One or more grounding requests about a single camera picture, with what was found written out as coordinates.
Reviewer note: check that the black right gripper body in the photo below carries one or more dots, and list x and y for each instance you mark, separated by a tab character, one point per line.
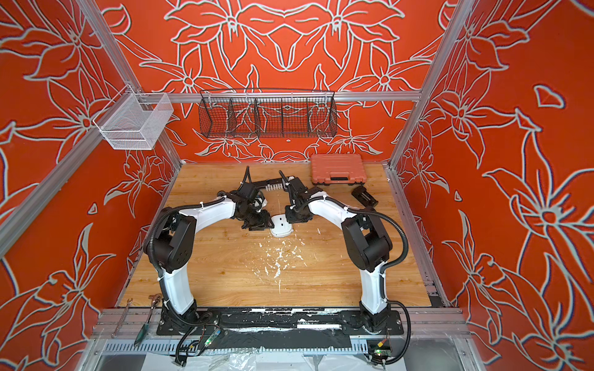
297	216

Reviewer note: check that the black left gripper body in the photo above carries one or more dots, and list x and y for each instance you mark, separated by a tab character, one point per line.
255	219

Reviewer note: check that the white alarm clock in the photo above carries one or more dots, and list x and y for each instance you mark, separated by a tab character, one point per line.
281	226

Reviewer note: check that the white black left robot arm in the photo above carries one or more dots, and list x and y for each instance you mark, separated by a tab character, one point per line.
170	243

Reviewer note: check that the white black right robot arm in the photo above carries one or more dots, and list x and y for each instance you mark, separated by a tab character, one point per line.
374	243

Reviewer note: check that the black white screwdriver bit holder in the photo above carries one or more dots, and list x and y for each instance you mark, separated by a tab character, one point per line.
272	184

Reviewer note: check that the red plastic tool case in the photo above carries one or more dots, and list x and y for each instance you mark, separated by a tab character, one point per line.
337	168

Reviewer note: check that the black small vise clamp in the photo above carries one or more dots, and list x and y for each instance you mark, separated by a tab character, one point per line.
361	194

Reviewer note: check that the metal wrench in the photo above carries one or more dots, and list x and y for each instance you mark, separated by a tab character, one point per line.
122	318

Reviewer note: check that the clear plastic bag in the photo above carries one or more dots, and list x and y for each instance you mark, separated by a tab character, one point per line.
235	361

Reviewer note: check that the black wire wall basket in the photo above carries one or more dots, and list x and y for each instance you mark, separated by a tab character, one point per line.
271	114

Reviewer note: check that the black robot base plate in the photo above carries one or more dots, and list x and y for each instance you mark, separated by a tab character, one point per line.
278	321

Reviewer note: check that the green handled screwdriver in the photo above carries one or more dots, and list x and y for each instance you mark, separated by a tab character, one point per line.
155	300

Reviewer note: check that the white wire wall basket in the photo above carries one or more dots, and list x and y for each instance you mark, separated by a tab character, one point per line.
132	124

